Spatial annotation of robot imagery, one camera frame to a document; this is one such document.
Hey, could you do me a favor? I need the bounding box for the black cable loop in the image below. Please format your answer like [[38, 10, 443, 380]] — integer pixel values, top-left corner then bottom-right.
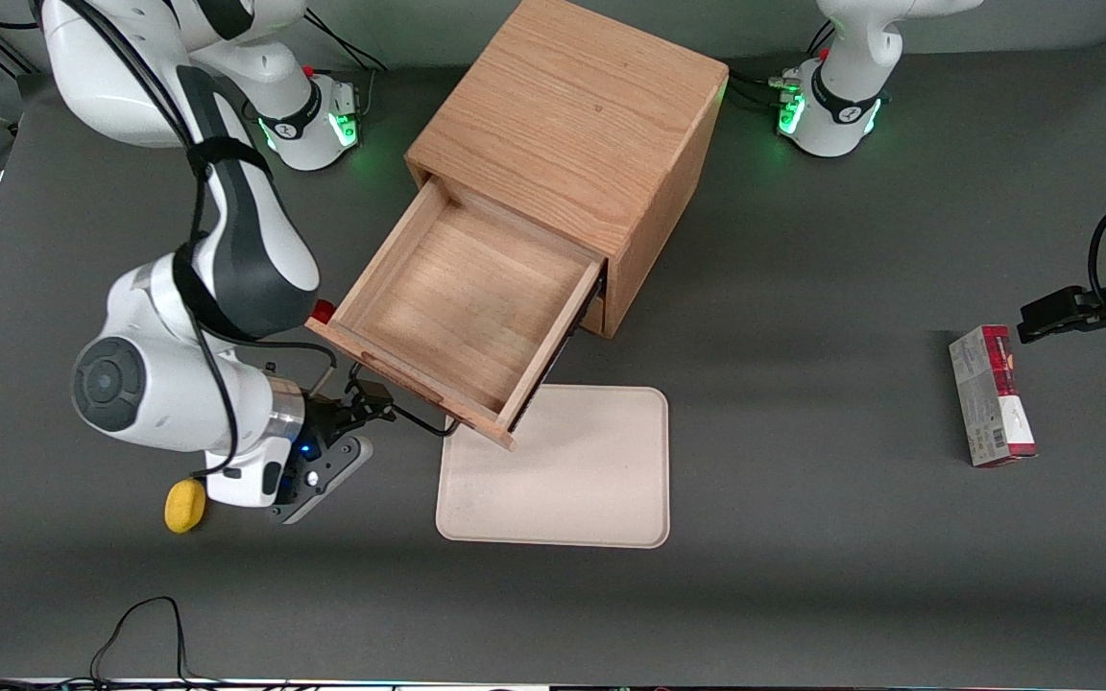
[[0, 596, 228, 691]]

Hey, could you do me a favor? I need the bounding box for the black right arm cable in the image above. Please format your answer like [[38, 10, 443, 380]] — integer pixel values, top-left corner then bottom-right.
[[63, 0, 338, 481]]

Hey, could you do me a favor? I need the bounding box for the long black drawer handle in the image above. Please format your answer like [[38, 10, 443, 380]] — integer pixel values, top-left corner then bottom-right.
[[349, 363, 463, 439]]

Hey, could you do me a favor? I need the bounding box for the yellow lemon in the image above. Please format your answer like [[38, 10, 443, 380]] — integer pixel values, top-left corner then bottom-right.
[[164, 479, 208, 535]]

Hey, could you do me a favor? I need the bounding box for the red and white carton box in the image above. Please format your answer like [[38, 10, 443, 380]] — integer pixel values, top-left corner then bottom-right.
[[949, 324, 1039, 469]]

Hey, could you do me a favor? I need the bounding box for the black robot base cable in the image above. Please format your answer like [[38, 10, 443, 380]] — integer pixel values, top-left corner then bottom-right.
[[726, 19, 837, 111], [303, 10, 391, 121]]

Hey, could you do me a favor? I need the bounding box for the beige rectangular tray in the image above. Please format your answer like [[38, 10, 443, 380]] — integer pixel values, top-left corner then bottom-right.
[[435, 384, 671, 550]]

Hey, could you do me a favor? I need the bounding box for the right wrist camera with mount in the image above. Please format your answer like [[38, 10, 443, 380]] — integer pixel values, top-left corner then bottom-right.
[[270, 437, 373, 525]]

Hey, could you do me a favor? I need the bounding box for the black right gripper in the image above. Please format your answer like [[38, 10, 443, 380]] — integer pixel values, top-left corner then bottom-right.
[[300, 380, 398, 464]]

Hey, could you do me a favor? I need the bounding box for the wooden drawer cabinet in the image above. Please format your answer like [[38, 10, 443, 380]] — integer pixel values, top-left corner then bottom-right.
[[404, 0, 730, 340]]

